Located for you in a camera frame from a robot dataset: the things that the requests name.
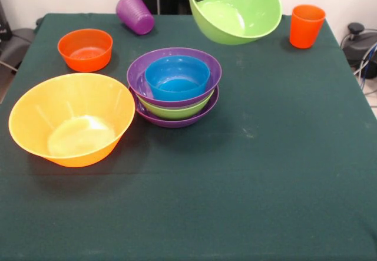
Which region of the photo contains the dark green tablecloth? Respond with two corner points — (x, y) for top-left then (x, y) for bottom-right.
(0, 12), (377, 261)

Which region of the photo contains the red orange cup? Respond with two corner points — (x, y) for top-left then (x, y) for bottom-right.
(289, 4), (327, 49)

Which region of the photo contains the black device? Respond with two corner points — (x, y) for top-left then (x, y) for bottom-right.
(0, 0), (13, 41)

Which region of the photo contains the purple bowl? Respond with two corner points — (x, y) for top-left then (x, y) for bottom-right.
(128, 84), (220, 128)
(127, 47), (223, 108)

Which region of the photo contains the small red bowl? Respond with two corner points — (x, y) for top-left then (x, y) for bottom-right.
(57, 28), (114, 73)

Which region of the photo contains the green bowl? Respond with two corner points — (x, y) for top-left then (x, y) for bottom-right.
(188, 0), (283, 45)
(137, 91), (215, 121)

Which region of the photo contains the large orange bowl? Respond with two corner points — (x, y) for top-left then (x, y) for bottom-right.
(8, 72), (137, 168)

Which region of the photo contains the purple cup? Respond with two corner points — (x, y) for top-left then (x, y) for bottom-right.
(115, 0), (156, 36)

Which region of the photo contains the small blue bowl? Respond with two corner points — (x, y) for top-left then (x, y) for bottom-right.
(144, 55), (211, 101)

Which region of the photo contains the blue cable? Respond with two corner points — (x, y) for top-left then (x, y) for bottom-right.
(359, 44), (377, 90)

